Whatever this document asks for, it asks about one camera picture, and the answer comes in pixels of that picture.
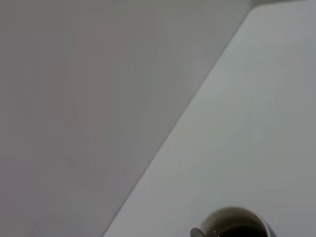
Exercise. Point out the dark grey ceramic cup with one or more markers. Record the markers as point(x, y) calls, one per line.
point(222, 219)

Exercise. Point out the dark coffee liquid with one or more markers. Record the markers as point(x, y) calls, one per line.
point(244, 232)

